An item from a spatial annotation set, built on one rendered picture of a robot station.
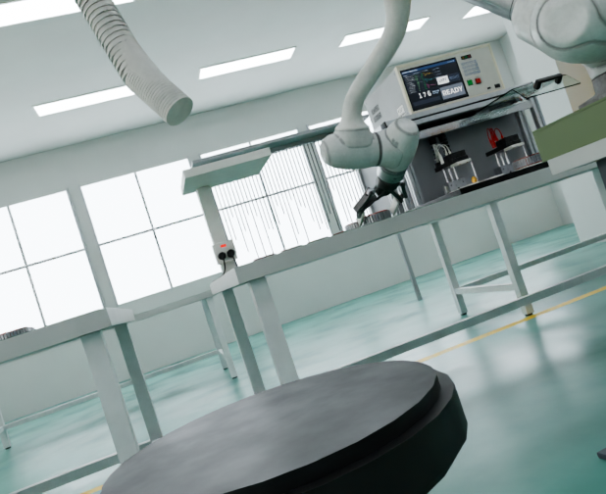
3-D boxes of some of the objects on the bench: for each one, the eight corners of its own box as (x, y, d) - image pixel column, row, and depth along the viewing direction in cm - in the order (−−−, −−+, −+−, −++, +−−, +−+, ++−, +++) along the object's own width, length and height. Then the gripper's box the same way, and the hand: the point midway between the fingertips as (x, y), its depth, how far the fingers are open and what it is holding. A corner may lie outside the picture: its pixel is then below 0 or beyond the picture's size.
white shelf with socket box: (303, 251, 238) (269, 146, 239) (217, 279, 229) (181, 170, 230) (286, 259, 272) (256, 167, 273) (211, 283, 262) (179, 188, 264)
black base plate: (617, 145, 203) (615, 139, 203) (461, 195, 187) (459, 188, 187) (534, 175, 249) (532, 171, 249) (404, 218, 233) (402, 213, 233)
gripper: (361, 192, 178) (349, 235, 195) (429, 172, 186) (411, 216, 203) (350, 175, 181) (338, 219, 198) (416, 157, 190) (400, 200, 207)
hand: (376, 215), depth 200 cm, fingers open, 13 cm apart
